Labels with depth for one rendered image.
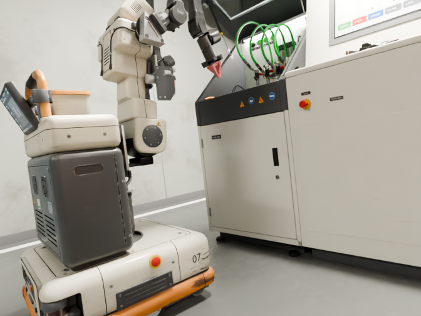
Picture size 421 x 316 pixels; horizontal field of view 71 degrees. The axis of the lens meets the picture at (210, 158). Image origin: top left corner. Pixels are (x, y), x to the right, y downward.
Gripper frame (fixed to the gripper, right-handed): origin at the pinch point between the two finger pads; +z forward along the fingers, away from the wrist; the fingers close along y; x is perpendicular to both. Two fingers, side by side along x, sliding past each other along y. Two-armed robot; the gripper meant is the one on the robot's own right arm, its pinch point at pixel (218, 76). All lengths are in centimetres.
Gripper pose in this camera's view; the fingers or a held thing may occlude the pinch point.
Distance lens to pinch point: 154.7
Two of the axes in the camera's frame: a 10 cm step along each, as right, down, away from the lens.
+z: 4.3, 8.5, 3.1
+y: -6.2, 0.3, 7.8
